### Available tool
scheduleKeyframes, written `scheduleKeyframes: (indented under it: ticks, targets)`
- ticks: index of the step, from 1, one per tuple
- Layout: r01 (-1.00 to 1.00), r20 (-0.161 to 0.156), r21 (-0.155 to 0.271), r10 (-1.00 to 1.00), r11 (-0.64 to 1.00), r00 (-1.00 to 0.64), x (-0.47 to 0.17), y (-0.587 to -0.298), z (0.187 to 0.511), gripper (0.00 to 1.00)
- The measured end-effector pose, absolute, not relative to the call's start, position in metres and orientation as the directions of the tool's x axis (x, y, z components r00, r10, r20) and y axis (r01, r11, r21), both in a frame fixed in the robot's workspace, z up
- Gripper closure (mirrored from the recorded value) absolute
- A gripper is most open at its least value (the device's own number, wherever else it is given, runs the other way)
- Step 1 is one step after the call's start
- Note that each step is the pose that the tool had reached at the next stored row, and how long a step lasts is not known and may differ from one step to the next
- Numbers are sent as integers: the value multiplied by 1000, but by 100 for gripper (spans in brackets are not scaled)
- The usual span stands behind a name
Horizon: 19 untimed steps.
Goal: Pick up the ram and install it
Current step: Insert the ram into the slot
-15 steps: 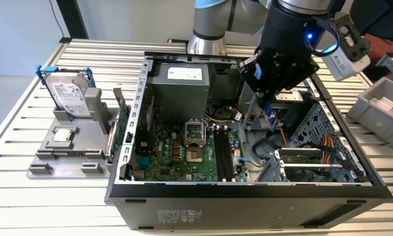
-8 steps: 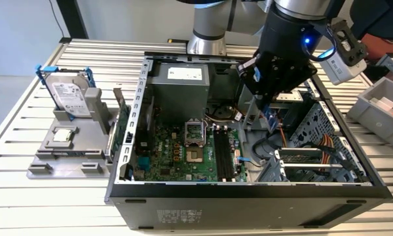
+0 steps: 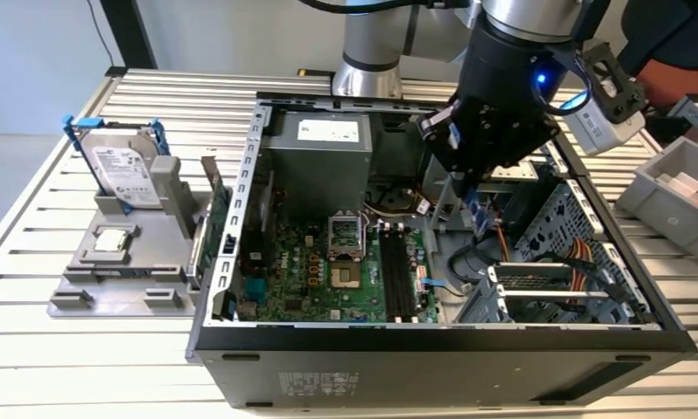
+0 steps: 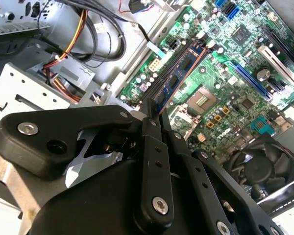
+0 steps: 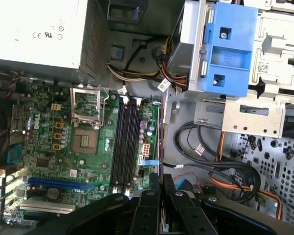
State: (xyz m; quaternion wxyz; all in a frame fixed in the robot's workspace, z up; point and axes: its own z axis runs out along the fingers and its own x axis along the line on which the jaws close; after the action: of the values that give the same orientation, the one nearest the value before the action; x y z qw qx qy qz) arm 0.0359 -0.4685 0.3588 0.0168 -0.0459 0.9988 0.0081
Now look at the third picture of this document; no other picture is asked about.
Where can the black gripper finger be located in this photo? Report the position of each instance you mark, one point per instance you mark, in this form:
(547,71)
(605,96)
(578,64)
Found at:
(453,139)
(517,135)

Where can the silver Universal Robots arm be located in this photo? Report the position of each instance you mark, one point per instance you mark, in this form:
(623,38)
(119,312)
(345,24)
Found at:
(371,43)

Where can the RAM slot with white latches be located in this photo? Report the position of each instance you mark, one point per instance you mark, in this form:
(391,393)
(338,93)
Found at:
(410,270)
(394,270)

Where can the grey metal drive cage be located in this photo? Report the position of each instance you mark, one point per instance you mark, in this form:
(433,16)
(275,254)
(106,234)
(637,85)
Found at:
(442,205)

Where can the perforated metal disk bay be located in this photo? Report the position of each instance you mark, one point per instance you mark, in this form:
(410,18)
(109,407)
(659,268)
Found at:
(553,218)

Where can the grey power supply unit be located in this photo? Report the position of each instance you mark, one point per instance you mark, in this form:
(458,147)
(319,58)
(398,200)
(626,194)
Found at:
(319,183)

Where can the metal locking lever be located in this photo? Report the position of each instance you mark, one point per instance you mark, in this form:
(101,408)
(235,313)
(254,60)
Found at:
(363,235)

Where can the yellow tipped black plug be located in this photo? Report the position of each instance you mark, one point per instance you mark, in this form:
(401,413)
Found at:
(307,72)

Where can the white block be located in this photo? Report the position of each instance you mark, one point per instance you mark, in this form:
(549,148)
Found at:
(683,181)

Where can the grey plastic bin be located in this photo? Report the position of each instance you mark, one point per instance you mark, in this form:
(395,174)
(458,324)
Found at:
(669,218)

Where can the person in dark top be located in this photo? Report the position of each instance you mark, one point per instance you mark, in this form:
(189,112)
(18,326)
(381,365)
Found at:
(691,26)

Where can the CPU socket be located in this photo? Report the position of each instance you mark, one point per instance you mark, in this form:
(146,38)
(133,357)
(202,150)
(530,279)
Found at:
(345,275)

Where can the gold choke coil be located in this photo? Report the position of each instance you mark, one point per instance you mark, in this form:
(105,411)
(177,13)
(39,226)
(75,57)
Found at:
(314,270)
(314,260)
(313,281)

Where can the green motherboard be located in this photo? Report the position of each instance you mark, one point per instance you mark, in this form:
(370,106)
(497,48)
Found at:
(302,297)

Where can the green graphics card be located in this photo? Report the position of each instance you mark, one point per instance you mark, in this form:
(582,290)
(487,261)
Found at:
(215,227)

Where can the black square chip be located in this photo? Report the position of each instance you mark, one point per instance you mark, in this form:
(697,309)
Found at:
(294,304)

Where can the teal port block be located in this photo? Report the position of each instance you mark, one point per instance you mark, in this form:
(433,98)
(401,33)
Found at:
(254,291)

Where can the black PC case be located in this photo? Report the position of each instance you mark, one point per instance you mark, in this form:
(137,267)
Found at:
(383,379)

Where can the hard disk in blue carrier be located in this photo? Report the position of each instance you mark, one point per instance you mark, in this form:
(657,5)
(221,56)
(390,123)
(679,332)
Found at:
(121,170)

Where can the grey parts rack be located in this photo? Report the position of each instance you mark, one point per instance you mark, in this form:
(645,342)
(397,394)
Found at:
(150,253)

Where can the silver CPU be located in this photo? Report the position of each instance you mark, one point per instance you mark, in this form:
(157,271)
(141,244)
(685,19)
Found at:
(110,241)

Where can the black frame post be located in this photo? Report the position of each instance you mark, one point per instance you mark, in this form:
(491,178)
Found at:
(130,30)

